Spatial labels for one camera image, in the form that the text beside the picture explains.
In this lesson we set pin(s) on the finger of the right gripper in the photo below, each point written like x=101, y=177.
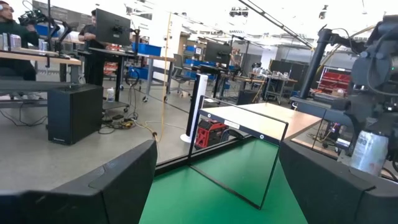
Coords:
x=394, y=146

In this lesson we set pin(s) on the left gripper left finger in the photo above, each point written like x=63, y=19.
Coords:
x=93, y=199

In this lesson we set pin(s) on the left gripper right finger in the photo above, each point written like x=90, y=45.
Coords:
x=335, y=199

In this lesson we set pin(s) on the tall white printed can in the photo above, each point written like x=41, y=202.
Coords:
x=368, y=152

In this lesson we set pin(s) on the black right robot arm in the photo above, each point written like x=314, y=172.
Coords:
x=376, y=62

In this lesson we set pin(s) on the black monitor on arm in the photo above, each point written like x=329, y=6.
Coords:
x=112, y=28

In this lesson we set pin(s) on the red bin rack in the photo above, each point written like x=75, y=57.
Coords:
x=334, y=81

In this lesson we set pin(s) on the grey desk top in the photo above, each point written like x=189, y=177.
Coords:
x=311, y=107

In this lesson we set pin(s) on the black computer tower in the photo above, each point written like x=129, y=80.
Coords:
x=74, y=115

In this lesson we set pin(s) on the wooden work table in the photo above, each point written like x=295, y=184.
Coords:
x=280, y=80

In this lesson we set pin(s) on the green table mat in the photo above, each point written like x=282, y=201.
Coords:
x=192, y=199

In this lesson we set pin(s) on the white plastic bottle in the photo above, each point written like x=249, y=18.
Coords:
x=110, y=95

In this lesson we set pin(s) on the black box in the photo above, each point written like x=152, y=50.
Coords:
x=247, y=97

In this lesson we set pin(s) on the dark grey bench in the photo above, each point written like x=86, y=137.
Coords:
x=31, y=86

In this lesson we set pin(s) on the red black tool case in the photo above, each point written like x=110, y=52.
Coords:
x=208, y=133

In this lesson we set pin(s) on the black standing desk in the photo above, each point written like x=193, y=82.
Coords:
x=105, y=51

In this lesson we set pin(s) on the wooden desk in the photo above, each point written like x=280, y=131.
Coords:
x=37, y=57

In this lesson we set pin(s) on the wooden table with grey legs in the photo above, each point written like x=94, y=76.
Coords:
x=161, y=58

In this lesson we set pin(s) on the grey office chair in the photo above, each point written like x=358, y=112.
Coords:
x=178, y=67

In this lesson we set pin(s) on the blue storage bin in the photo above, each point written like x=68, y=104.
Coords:
x=146, y=49

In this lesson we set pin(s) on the person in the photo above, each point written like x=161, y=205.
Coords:
x=15, y=34
x=88, y=34

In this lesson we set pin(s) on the black monitor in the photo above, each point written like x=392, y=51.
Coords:
x=217, y=53

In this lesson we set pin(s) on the black diagonal rail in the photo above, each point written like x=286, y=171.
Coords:
x=273, y=21

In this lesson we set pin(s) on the black camera rig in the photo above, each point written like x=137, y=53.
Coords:
x=34, y=18

